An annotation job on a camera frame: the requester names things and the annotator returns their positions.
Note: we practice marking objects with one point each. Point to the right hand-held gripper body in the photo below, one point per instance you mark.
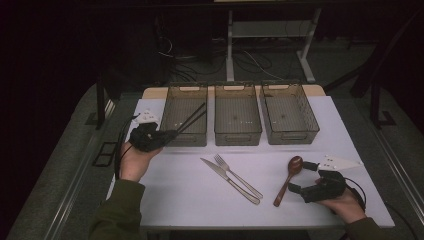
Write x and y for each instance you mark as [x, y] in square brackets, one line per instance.
[325, 191]

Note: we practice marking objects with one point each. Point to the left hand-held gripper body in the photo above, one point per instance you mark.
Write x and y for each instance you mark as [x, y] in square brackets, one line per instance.
[146, 136]

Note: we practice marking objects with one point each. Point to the brown wooden spoon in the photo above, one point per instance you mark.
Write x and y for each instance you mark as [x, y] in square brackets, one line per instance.
[295, 165]

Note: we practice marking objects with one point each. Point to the clear brown plastic basket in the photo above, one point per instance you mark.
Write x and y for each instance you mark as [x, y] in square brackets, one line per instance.
[185, 100]
[237, 116]
[288, 115]

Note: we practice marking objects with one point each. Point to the metal fork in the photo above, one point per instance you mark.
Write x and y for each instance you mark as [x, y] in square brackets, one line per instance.
[240, 180]

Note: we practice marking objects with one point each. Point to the black metal stand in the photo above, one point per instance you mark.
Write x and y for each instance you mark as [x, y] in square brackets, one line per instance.
[100, 106]
[375, 106]

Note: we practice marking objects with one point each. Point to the metal table knife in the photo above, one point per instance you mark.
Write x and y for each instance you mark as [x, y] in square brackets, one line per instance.
[220, 174]

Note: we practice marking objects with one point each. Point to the white table mat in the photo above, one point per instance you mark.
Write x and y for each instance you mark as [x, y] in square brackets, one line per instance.
[186, 206]

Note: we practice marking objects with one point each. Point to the white metal desk frame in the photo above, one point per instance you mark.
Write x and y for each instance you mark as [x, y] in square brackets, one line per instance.
[229, 50]

